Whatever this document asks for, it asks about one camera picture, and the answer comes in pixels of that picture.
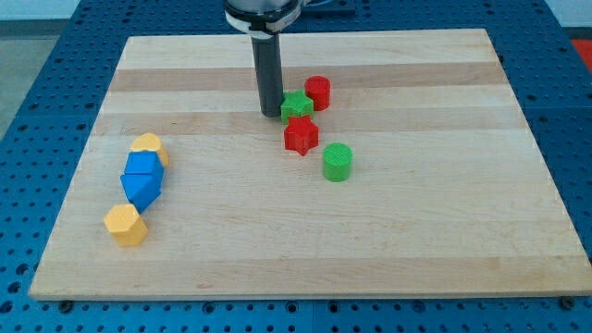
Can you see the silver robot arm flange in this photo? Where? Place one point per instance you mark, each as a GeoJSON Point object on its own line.
{"type": "Point", "coordinates": [262, 19]}

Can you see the red star block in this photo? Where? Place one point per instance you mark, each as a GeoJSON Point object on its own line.
{"type": "Point", "coordinates": [301, 135]}

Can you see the green star block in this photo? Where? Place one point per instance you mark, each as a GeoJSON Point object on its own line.
{"type": "Point", "coordinates": [296, 104]}

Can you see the green cylinder block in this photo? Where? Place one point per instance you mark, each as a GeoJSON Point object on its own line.
{"type": "Point", "coordinates": [337, 162]}

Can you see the wooden board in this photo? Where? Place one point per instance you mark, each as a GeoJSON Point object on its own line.
{"type": "Point", "coordinates": [448, 197]}

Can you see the red cylinder block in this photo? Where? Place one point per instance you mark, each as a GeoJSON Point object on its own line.
{"type": "Point", "coordinates": [318, 88]}

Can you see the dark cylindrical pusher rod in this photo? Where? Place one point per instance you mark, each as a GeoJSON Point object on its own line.
{"type": "Point", "coordinates": [268, 72]}

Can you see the yellow heart block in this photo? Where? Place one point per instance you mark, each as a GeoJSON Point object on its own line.
{"type": "Point", "coordinates": [150, 142]}

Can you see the blue cube block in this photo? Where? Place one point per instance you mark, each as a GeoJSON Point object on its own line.
{"type": "Point", "coordinates": [144, 163]}

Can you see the blue triangle block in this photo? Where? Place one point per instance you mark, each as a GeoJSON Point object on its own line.
{"type": "Point", "coordinates": [141, 190]}

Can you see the yellow hexagon block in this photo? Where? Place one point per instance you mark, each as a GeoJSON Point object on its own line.
{"type": "Point", "coordinates": [125, 224]}

